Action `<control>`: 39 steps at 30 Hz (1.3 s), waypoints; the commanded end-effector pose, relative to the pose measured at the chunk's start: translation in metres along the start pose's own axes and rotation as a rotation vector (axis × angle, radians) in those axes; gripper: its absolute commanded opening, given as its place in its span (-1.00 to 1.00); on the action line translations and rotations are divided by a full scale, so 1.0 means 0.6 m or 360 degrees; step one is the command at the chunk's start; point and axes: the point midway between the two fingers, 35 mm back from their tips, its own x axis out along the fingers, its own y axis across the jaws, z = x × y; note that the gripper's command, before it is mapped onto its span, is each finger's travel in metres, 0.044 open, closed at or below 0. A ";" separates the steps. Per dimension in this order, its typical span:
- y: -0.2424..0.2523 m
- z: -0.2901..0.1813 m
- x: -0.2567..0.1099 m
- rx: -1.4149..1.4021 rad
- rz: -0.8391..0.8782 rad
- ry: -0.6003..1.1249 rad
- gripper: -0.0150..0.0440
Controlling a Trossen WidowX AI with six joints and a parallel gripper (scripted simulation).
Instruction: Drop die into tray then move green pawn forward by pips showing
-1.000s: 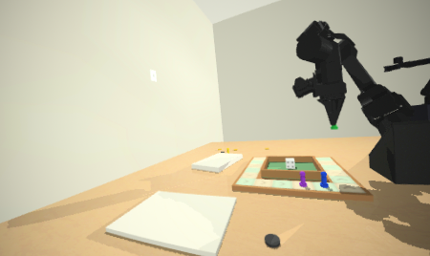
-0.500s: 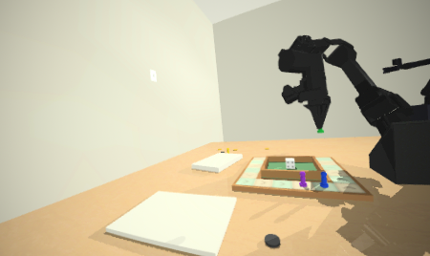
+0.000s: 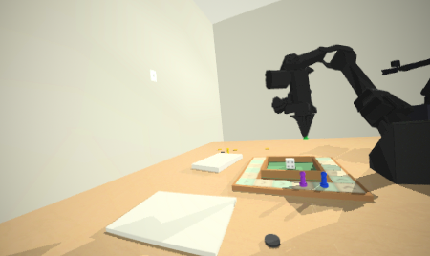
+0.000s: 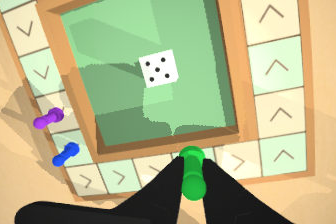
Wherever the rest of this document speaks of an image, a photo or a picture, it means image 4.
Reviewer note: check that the blue pawn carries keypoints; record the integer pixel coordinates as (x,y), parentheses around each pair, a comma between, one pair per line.
(70,149)

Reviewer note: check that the purple game pawn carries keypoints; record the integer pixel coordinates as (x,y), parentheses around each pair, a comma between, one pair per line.
(54,115)

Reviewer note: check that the green game pawn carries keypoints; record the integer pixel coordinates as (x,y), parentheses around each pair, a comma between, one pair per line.
(193,185)

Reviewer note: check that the white die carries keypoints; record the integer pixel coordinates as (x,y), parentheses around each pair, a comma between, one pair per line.
(159,68)

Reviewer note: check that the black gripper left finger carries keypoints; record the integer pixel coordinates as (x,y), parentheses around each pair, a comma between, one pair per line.
(158,202)

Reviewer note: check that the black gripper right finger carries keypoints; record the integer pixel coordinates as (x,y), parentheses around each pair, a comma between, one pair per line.
(226,201)

